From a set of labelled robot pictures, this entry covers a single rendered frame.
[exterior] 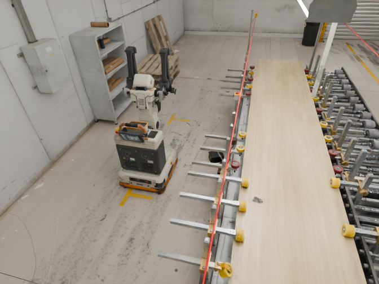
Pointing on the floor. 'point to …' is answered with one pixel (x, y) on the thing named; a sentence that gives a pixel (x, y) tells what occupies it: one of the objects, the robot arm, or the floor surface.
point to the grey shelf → (98, 97)
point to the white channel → (324, 58)
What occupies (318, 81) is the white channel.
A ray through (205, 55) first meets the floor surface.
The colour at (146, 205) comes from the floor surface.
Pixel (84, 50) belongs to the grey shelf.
